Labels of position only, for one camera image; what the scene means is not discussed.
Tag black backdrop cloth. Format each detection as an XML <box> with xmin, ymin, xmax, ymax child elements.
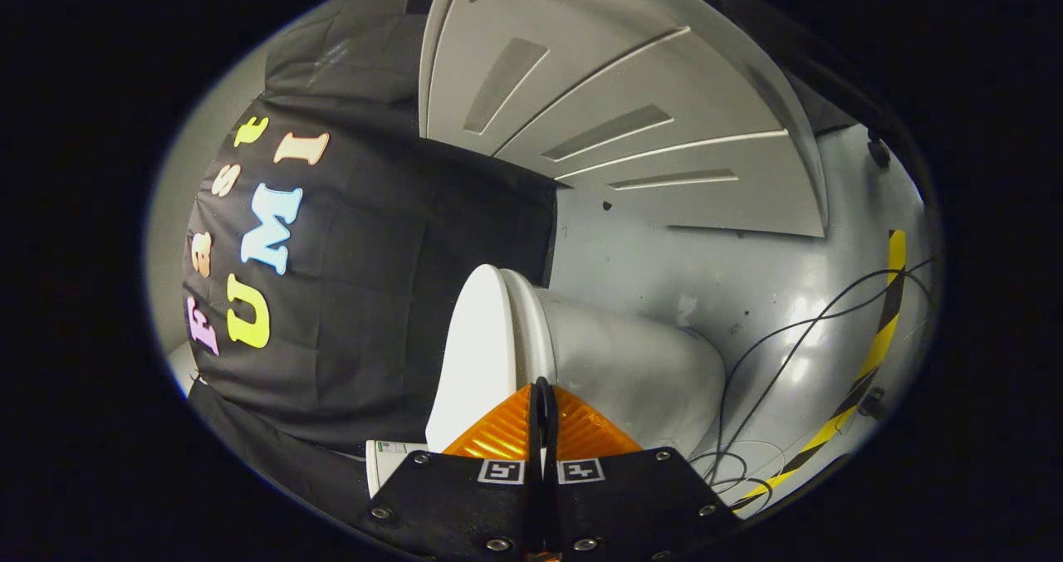
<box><xmin>181</xmin><ymin>0</ymin><xmax>559</xmax><ymax>505</ymax></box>

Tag black floor cables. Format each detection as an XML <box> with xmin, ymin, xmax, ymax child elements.
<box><xmin>688</xmin><ymin>259</ymin><xmax>935</xmax><ymax>496</ymax></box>

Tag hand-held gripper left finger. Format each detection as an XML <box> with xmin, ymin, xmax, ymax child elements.
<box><xmin>353</xmin><ymin>377</ymin><xmax>549</xmax><ymax>562</ymax></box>

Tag white panelled door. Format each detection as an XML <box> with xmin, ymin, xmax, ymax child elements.
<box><xmin>418</xmin><ymin>0</ymin><xmax>831</xmax><ymax>239</ymax></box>

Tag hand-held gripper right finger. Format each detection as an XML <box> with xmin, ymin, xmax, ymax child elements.
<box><xmin>540</xmin><ymin>384</ymin><xmax>744</xmax><ymax>562</ymax></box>

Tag white toilet seat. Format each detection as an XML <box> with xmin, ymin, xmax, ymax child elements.
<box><xmin>498</xmin><ymin>268</ymin><xmax>557</xmax><ymax>389</ymax></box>

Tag yellow black hazard tape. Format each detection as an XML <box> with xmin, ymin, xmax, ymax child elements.
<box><xmin>731</xmin><ymin>230</ymin><xmax>908</xmax><ymax>513</ymax></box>

